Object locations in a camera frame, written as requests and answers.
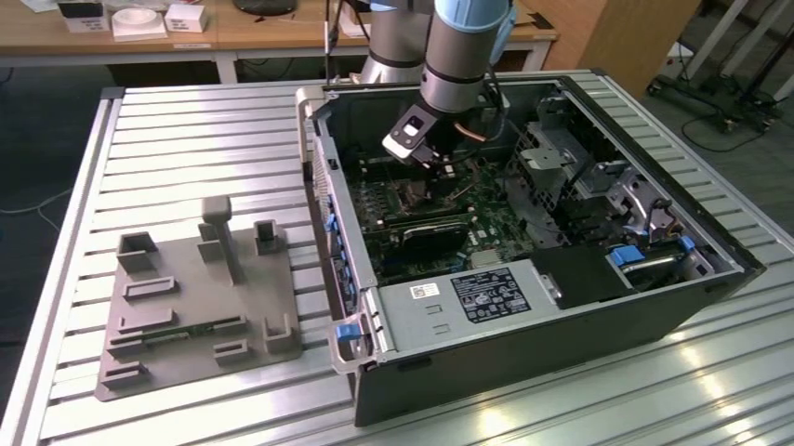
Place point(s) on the silver topped CPU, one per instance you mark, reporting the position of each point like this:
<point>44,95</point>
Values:
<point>412,195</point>

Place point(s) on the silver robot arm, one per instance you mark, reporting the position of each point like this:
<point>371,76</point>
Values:
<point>462,56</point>

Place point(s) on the CPU socket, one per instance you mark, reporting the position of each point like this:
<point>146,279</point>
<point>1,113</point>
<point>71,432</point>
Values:
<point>396,206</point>

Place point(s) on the green motherboard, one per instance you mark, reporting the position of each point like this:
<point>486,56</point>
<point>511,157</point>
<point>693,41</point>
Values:
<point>490,209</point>

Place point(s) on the silver perforated drive cage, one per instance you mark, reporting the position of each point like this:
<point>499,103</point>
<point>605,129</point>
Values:
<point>539,200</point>

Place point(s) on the black graphics card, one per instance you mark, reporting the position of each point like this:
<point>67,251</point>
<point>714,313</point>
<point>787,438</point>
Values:
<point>434,239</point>

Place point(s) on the silver chipset heatsink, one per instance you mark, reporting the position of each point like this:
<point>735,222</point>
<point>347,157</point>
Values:
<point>485,260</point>

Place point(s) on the white paper box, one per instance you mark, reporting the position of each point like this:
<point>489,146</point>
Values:
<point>356,23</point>

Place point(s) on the wooden cabinet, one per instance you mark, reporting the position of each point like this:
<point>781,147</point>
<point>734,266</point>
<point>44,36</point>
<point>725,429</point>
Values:
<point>621,46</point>

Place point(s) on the black plastic shroud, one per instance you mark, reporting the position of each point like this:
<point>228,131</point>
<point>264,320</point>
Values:
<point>577,274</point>

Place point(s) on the wooden desk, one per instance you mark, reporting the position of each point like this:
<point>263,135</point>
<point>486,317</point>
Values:
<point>267,32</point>

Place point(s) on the blue drive latch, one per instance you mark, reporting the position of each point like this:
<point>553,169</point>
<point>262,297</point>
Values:
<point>625,256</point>

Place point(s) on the black wheeled stand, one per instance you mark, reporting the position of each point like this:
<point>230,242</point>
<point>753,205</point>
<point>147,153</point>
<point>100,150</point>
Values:
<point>682,90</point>

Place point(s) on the grey power supply unit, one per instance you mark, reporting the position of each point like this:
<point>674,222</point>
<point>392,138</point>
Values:
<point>422,325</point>

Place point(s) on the black round object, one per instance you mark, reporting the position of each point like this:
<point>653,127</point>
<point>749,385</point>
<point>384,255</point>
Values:
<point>263,4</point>

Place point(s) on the small blue clip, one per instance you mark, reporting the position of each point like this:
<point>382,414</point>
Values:
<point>686,244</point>

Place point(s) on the blue case release latch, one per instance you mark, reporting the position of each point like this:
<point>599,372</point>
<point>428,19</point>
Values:
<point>347,333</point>

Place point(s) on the plain white box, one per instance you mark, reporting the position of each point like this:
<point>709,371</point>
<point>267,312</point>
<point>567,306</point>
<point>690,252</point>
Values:
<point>184,18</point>

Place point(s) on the black PC case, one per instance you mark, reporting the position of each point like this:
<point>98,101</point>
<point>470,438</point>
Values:
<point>527,371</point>

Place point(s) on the grey parts rack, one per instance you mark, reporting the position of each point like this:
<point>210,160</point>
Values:
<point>199,297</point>

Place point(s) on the green RAM stick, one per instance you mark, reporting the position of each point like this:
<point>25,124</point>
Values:
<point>180,335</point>

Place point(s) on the white box black insert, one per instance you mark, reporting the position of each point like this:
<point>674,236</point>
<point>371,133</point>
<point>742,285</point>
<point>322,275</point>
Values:
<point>83,23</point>

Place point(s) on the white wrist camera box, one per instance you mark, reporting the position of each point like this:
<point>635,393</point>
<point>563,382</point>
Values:
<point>406,139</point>

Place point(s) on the silver metal bracket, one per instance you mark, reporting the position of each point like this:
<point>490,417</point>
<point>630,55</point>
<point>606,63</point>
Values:
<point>546,158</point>

